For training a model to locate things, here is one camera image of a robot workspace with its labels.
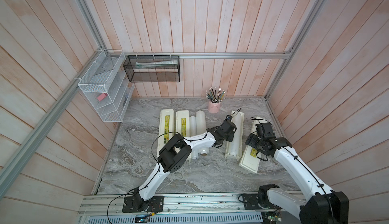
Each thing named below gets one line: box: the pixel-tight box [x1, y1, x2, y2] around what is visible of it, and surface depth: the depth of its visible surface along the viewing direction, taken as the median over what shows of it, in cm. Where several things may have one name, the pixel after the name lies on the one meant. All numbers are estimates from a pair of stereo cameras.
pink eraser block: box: [96, 92, 108, 102], surface depth 84 cm
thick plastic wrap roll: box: [195, 109, 207, 136], surface depth 104 cm
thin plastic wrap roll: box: [189, 115, 198, 138], surface depth 102 cm
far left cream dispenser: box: [156, 108, 175, 159], surface depth 97 cm
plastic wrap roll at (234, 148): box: [226, 140, 243, 158], surface depth 89 cm
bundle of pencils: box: [205, 86, 226, 103], surface depth 108 cm
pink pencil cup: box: [207, 99, 222, 114], surface depth 112 cm
